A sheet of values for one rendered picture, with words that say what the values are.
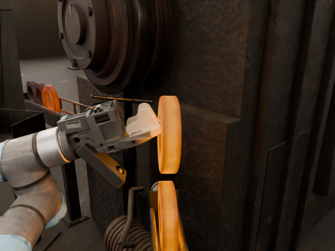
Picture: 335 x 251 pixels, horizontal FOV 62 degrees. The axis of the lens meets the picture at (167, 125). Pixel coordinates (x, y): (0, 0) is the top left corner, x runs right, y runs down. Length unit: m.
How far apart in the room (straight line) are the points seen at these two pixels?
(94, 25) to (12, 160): 0.45
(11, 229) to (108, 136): 0.22
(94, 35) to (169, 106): 0.42
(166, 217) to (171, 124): 0.20
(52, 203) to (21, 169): 0.09
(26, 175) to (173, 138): 0.29
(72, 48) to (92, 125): 0.55
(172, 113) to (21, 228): 0.32
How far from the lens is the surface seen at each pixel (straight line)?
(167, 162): 0.51
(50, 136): 0.56
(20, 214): 0.57
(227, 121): 0.76
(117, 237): 0.92
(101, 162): 0.56
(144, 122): 0.53
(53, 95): 1.66
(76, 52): 1.02
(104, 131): 0.54
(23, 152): 0.58
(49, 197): 0.62
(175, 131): 0.49
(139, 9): 0.82
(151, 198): 0.73
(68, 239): 1.75
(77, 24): 0.94
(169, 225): 0.59
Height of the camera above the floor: 1.11
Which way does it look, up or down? 20 degrees down
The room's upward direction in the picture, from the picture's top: straight up
